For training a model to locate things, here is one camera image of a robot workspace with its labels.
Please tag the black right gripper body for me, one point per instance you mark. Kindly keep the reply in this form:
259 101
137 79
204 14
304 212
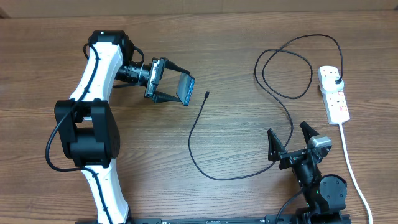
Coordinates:
290 158

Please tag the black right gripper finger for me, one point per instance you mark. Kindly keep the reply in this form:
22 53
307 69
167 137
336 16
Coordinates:
309 134
276 148

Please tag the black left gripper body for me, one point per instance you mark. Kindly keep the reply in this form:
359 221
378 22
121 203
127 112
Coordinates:
153 78

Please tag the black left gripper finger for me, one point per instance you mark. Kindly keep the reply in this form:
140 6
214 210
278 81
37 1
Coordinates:
172 66
159 97

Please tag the blue Samsung smartphone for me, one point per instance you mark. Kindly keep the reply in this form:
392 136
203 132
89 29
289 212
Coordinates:
185 88

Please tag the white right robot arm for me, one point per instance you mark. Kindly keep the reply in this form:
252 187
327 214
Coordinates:
324 194

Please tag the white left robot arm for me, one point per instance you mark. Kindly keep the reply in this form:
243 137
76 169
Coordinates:
85 123

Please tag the white charger plug adapter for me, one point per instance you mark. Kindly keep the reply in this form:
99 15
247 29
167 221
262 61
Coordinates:
329 85

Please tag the white power strip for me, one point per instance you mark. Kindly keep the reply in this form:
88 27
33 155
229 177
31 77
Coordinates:
335 103

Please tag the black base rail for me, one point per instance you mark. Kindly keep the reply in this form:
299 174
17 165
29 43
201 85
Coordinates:
211 221

